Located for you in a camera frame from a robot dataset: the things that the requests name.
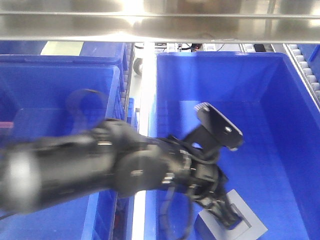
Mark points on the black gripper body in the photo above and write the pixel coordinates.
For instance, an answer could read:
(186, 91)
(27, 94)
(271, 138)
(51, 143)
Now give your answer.
(209, 181)

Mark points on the gray foam base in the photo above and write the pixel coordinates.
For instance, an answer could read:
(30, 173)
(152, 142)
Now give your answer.
(247, 225)

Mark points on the blue target bin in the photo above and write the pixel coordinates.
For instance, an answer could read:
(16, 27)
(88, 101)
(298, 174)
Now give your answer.
(276, 169)

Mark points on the roller conveyor rail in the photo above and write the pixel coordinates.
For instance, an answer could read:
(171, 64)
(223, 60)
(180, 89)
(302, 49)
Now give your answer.
(304, 70)

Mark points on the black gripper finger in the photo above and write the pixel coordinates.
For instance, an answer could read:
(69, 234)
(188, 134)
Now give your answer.
(223, 211)

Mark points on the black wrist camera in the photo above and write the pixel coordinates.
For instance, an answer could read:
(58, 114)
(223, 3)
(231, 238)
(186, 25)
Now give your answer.
(215, 130)

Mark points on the blue bin left foreground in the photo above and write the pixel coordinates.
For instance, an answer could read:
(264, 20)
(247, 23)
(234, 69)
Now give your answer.
(43, 96)

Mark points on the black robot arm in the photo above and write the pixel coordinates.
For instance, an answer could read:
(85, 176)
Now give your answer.
(39, 174)

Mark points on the stainless steel shelf rack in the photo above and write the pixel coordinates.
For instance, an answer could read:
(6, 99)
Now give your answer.
(202, 21)

